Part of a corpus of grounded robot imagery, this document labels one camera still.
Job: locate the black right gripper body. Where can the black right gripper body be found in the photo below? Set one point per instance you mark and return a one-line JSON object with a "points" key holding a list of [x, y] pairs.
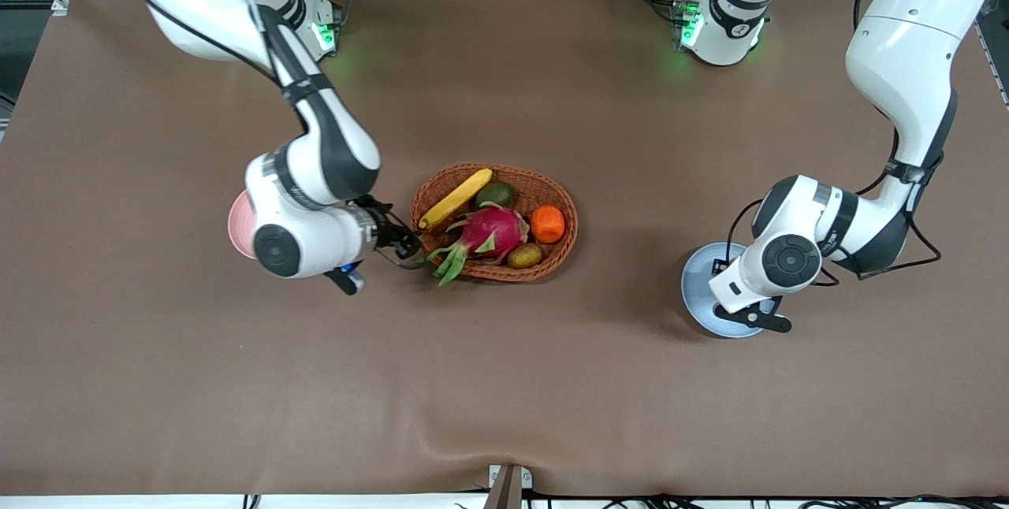
{"points": [[389, 234]]}

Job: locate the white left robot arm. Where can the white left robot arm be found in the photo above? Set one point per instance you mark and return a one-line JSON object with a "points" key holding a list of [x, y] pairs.
{"points": [[906, 60]]}

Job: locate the yellow banana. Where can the yellow banana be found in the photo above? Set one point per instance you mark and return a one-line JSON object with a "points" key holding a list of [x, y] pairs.
{"points": [[457, 196]]}

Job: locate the blue round plate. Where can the blue round plate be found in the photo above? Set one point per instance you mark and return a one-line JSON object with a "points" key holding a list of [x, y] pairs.
{"points": [[698, 288]]}

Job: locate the pink dragon fruit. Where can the pink dragon fruit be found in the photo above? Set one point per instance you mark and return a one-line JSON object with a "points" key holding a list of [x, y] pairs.
{"points": [[493, 229]]}

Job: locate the green avocado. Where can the green avocado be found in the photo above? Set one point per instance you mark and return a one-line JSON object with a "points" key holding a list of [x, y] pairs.
{"points": [[497, 195]]}

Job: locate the brown kiwi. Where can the brown kiwi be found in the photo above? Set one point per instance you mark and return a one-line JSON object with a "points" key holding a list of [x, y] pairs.
{"points": [[524, 256]]}

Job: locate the orange fruit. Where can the orange fruit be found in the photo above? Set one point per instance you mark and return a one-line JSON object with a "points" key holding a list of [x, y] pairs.
{"points": [[548, 225]]}

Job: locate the pink round plate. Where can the pink round plate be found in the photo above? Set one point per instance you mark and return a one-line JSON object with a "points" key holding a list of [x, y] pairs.
{"points": [[239, 229]]}

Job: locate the brown wicker basket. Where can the brown wicker basket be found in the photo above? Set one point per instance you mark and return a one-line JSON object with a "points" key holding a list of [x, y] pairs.
{"points": [[544, 178]]}

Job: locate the brown table cloth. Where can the brown table cloth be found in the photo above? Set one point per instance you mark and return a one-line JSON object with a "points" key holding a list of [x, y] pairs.
{"points": [[504, 375]]}

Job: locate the aluminium side rail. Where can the aluminium side rail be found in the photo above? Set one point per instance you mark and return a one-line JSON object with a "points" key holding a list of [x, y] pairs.
{"points": [[995, 60]]}

